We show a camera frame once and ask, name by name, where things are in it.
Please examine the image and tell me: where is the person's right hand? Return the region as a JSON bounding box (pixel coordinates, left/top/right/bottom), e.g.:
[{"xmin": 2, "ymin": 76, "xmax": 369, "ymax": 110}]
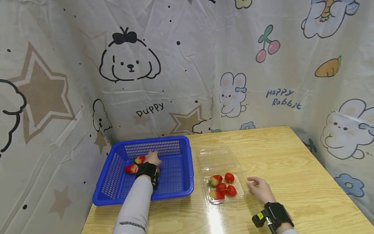
[{"xmin": 246, "ymin": 176, "xmax": 277, "ymax": 205}]

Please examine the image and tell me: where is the person's left hand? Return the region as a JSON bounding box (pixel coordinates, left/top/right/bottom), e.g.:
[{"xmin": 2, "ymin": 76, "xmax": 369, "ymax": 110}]
[{"xmin": 144, "ymin": 151, "xmax": 163, "ymax": 166}]

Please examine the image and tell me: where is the person's right forearm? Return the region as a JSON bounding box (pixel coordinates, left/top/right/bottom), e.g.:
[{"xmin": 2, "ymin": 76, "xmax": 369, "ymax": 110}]
[{"xmin": 276, "ymin": 223, "xmax": 299, "ymax": 234}]

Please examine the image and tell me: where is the person's left forearm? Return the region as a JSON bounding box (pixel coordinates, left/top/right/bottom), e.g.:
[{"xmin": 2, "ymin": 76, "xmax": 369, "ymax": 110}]
[{"xmin": 113, "ymin": 175, "xmax": 154, "ymax": 234}]

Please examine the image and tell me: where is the black wrist band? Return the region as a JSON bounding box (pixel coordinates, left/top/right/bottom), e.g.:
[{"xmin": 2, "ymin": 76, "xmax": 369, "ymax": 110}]
[
  {"xmin": 135, "ymin": 162, "xmax": 161, "ymax": 191},
  {"xmin": 252, "ymin": 202, "xmax": 295, "ymax": 234}
]

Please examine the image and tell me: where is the blue plastic basket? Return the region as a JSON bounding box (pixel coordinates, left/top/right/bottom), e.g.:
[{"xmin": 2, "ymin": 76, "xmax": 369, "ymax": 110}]
[{"xmin": 92, "ymin": 136, "xmax": 195, "ymax": 206}]

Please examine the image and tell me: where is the clear plastic clamshell container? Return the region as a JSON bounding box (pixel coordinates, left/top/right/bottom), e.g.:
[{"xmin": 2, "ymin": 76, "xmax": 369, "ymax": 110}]
[{"xmin": 196, "ymin": 148, "xmax": 249, "ymax": 205}]

